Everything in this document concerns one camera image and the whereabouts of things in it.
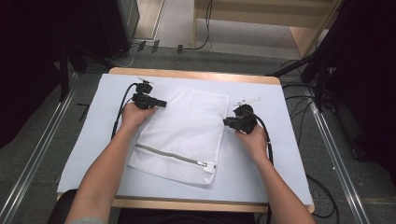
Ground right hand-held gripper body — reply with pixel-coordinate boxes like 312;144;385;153
232;97;264;135

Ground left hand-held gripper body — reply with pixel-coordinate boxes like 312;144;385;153
132;77;156;110

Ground white mesh laundry bag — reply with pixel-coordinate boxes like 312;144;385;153
127;85;231;187

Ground person's left hand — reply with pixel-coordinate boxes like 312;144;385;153
120;102;157;132

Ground person's right hand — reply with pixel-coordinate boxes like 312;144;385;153
234;125;271;164

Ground wooden table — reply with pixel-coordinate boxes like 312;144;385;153
56;66;316;214

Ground white table mat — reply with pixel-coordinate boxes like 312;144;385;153
56;73;314;206

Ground black metal stand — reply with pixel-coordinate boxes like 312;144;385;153
58;45;72;103
265;50;332;113

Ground black cabinet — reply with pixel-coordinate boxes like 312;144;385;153
62;0;141;62

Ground light wooden furniture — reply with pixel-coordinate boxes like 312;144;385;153
191;0;344;59

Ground black curtain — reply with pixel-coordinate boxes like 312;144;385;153
0;0;66;148
323;0;396;185

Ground person's grey sleeve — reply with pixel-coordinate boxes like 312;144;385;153
70;217;106;224

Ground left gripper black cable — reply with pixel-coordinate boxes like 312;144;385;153
110;82;138;140

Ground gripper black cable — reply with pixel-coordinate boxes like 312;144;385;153
110;82;138;140
251;112;276;224

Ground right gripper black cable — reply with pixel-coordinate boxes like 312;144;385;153
251;112;276;224

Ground white floor cable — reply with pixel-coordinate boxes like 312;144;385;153
119;43;140;68

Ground black floor cables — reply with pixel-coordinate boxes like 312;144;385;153
280;59;316;147

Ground hanging black cable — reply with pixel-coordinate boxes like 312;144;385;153
182;0;215;51

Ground aluminium floor rail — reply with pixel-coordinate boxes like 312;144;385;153
303;85;373;224
0;74;78;224

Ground looped black floor cable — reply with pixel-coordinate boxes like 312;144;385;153
305;173;340;219

